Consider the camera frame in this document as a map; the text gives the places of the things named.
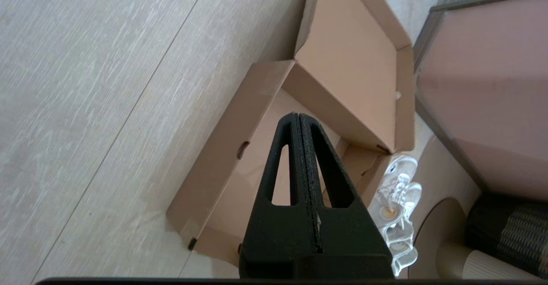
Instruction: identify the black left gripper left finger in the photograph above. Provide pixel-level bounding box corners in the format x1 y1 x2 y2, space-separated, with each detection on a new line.
242 113 319 255

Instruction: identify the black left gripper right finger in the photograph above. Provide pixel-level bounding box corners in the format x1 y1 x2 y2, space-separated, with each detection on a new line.
299 113 391 258

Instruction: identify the cardboard shoe box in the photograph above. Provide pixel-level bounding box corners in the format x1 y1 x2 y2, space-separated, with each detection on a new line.
166 0 417 268

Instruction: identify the dark woven basket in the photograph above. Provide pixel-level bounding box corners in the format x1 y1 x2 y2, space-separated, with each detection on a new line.
465 193 548 279

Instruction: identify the pink cabinet dark trim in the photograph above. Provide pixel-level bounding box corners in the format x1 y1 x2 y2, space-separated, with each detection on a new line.
413 0 548 202

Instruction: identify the beige ribbed pedestal brown base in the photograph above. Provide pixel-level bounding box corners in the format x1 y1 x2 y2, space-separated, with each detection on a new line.
409 197 531 281

